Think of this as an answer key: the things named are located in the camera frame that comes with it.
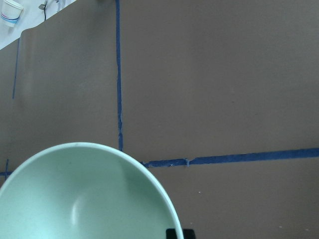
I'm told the green bowl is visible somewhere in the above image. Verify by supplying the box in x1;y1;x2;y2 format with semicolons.
0;142;183;239

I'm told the paper cup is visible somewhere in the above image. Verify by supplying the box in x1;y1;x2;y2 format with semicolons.
0;0;24;27

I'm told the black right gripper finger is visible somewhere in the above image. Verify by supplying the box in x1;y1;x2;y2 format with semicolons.
165;229;196;239

